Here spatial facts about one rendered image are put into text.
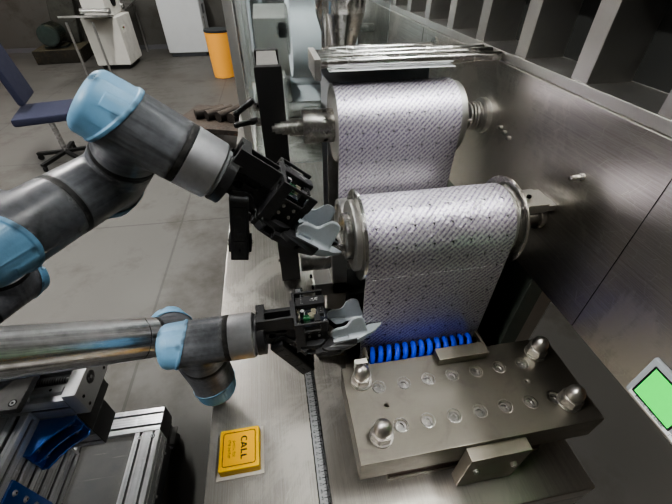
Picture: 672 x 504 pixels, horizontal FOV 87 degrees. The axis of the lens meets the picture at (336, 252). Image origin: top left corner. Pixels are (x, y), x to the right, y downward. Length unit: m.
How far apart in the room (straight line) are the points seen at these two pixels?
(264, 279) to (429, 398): 0.56
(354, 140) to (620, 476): 1.73
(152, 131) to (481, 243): 0.46
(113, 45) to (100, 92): 7.35
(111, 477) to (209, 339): 1.10
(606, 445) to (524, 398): 1.35
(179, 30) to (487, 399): 8.07
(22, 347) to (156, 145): 0.36
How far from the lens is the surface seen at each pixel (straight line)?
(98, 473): 1.68
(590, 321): 0.67
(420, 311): 0.66
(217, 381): 0.68
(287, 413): 0.78
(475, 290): 0.67
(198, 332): 0.61
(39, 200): 0.47
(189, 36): 8.29
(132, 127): 0.44
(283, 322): 0.58
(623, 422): 2.17
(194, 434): 1.84
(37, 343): 0.67
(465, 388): 0.69
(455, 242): 0.57
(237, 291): 1.00
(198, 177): 0.44
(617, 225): 0.60
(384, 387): 0.66
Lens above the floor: 1.60
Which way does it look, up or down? 40 degrees down
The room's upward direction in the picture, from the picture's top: straight up
